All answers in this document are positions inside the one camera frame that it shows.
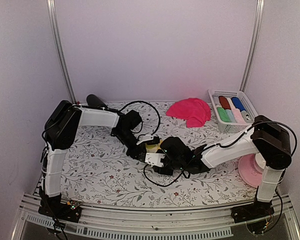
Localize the white plastic basket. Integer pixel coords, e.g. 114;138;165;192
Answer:
208;89;258;133

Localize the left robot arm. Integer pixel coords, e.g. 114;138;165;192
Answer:
42;100;160;217

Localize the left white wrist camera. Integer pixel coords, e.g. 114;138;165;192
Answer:
136;134;160;145

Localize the front aluminium rail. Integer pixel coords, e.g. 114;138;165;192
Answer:
11;194;300;240

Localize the light blue item in basket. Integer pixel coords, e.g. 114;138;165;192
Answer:
225;109;237;123

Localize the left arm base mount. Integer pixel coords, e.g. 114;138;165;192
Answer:
38;198;82;223

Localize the red item in basket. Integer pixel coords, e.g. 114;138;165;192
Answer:
218;95;231;110

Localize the white bowl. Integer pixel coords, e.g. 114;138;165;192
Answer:
255;153;266;169

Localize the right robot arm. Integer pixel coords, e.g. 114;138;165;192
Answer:
145;115;297;218

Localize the aluminium frame post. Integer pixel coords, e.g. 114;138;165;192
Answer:
239;0;265;92
46;0;77;103

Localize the green item in basket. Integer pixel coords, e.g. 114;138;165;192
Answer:
216;106;231;123

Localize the right aluminium frame post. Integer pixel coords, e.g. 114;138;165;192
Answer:
239;0;265;92

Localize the pink towel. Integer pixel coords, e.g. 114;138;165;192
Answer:
166;98;212;128

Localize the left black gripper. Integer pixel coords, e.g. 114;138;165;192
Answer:
114;129;146;163

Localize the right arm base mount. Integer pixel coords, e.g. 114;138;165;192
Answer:
231;201;275;223

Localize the black cylindrical bottle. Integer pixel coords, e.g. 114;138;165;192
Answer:
86;94;108;109

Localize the white item in basket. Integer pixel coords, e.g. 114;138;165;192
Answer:
212;95;222;108

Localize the green yellow patterned towel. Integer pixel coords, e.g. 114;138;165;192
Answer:
145;140;163;153

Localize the left aluminium frame post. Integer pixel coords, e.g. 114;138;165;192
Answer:
46;0;77;103

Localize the pink item in basket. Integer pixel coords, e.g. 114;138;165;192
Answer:
232;108;247;124

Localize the pink plate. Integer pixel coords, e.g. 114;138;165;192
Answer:
238;154;264;188

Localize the floral tablecloth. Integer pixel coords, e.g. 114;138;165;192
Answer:
41;100;262;208

